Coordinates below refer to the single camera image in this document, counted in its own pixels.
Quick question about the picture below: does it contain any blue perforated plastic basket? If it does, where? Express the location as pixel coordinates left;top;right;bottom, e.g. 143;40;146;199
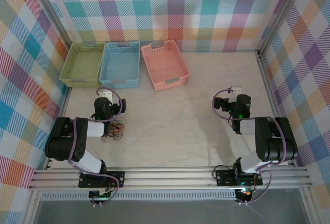
99;41;141;89

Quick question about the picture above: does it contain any green perforated plastic basket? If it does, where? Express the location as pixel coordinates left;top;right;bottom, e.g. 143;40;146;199
59;42;106;88

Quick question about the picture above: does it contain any pink perforated plastic basket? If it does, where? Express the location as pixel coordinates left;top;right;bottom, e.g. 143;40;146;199
140;40;191;91

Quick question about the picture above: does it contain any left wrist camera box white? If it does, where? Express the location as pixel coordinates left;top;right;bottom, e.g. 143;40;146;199
99;89;113;103

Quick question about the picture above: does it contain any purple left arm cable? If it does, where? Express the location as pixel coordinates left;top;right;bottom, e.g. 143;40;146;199
67;87;123;206

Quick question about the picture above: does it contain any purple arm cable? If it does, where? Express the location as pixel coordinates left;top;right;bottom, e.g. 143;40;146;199
67;87;123;206
211;88;287;205

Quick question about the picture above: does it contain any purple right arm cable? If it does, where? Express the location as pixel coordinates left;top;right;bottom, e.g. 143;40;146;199
211;88;287;205

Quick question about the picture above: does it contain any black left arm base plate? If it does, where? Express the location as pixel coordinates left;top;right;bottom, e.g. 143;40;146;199
78;170;126;189

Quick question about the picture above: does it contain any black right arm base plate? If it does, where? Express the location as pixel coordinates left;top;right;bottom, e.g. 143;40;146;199
214;168;263;187

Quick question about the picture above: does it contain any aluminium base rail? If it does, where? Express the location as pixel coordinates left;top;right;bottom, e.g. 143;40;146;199
27;166;315;191

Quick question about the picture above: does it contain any grey slotted cable duct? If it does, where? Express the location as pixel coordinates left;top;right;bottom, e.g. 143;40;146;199
40;191;238;201

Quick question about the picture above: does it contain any aluminium frame post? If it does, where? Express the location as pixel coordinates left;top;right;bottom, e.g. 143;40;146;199
25;0;74;46
256;0;310;56

